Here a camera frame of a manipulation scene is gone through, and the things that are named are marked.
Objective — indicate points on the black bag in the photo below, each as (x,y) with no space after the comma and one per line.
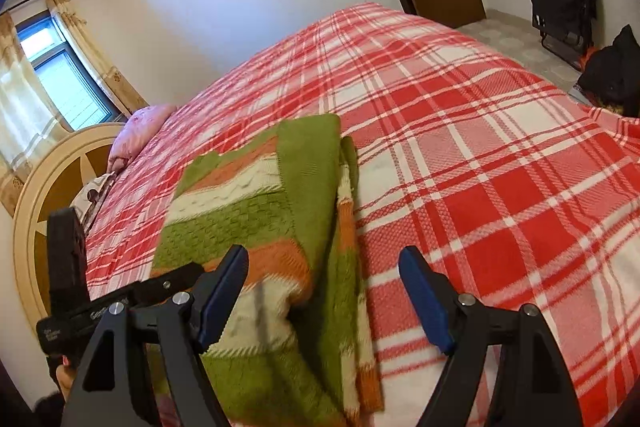
(615,72)

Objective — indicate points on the red plaid bed sheet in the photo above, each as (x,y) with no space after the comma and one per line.
(475,157)

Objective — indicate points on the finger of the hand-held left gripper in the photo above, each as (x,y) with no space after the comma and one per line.
(165,282)

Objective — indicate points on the white brown patterned pillow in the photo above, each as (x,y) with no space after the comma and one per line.
(97,192)

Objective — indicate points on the pink pillow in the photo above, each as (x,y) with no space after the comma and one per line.
(135,132)

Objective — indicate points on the window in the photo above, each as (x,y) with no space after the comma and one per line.
(65,82)

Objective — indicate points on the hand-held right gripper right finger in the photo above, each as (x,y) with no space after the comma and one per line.
(425,302)

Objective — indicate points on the wide cream floral curtain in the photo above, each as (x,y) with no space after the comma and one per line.
(20,107)

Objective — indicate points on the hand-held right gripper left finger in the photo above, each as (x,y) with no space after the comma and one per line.
(220,302)

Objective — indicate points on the cream wooden headboard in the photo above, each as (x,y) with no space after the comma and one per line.
(40,217)

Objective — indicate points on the narrow cream floral curtain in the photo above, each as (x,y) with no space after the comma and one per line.
(95,52)

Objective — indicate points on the person's left hand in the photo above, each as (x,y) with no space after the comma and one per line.
(65,374)

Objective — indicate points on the green knitted sweater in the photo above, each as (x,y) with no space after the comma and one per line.
(300,187)

